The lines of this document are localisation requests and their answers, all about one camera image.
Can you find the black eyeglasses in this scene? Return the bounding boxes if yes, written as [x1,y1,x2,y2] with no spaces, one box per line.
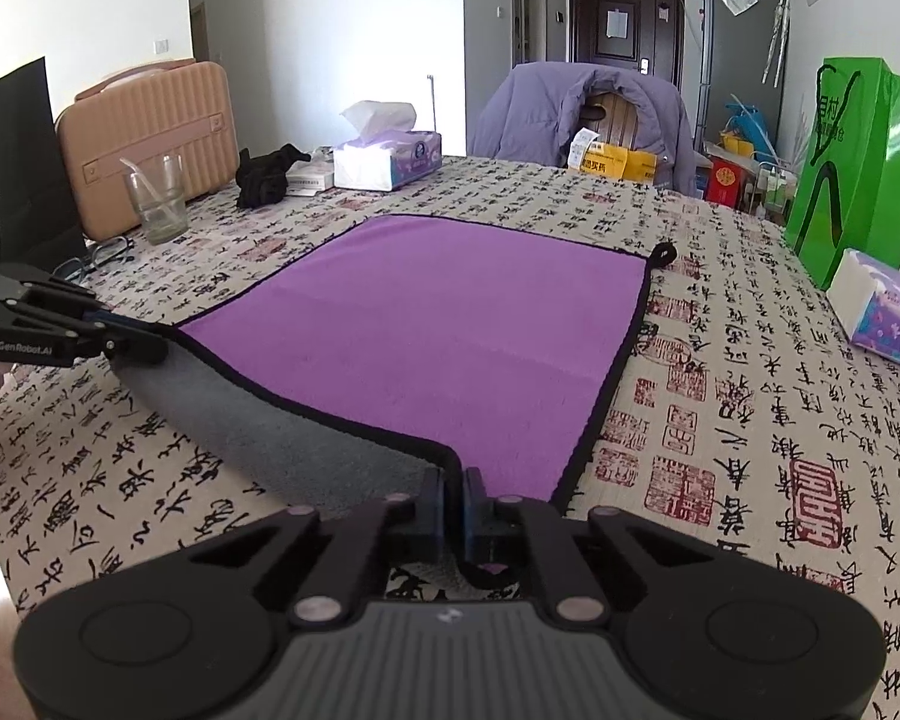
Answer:
[53,236,134,283]

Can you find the white umbrella on fridge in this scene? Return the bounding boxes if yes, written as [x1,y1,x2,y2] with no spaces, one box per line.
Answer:
[761,0,790,88]

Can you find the yellow cardboard box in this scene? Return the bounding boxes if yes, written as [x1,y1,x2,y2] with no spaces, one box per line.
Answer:
[567,127,656,184]

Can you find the black crumpled cloth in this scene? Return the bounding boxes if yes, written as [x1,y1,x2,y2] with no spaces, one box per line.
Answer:
[235,143,312,210]

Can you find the wire storage rack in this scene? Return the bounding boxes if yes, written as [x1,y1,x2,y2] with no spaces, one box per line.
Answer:
[752,161,798,224]

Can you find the purple tissue pack right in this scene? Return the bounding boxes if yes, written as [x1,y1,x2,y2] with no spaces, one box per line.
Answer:
[826,249,900,364]

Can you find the red gift box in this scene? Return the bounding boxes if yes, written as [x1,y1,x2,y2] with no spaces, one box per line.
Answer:
[704,156,752,210]

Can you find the grey refrigerator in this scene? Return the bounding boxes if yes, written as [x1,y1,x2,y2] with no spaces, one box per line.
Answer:
[694,0,785,146]

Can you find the green shopping bag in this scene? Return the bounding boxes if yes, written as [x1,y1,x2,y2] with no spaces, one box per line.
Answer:
[785,57,900,289]

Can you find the dark entrance door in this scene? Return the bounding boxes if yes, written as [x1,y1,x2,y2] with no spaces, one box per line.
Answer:
[569,0,685,88]

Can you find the black paper bag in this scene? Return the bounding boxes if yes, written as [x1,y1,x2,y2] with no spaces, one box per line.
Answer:
[0,59,86,271]

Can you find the small white medicine box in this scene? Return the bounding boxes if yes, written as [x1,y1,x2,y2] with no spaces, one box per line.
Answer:
[286,161,334,197]

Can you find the pink ribbed suitcase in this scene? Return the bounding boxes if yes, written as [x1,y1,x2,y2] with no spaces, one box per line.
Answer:
[56,59,238,241]

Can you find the purple and grey towel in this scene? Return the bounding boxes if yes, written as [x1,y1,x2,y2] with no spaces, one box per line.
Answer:
[110,215,676,518]

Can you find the white purple tissue pack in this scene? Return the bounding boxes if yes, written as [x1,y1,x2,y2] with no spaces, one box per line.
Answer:
[333,101,443,192]

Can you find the clear drinking glass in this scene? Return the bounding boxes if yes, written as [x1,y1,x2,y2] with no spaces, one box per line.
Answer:
[119,154,188,245]

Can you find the wooden chair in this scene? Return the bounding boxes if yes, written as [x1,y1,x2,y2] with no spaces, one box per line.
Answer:
[578,93,639,149]

